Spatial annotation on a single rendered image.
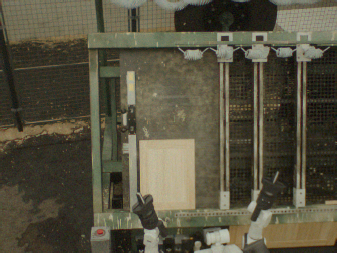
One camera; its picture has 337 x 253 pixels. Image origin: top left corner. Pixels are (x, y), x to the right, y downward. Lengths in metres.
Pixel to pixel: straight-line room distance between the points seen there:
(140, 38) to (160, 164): 0.85
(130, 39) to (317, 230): 2.10
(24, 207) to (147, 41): 2.30
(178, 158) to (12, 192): 2.19
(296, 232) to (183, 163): 1.19
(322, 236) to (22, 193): 2.85
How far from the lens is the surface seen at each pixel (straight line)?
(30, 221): 4.43
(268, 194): 2.39
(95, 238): 2.93
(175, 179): 3.09
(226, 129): 3.04
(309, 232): 3.82
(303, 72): 3.17
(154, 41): 2.96
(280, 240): 3.81
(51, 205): 4.53
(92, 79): 3.01
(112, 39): 2.97
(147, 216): 2.23
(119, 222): 3.12
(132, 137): 3.02
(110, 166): 3.13
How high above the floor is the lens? 3.14
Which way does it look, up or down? 35 degrees down
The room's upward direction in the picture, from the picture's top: 1 degrees clockwise
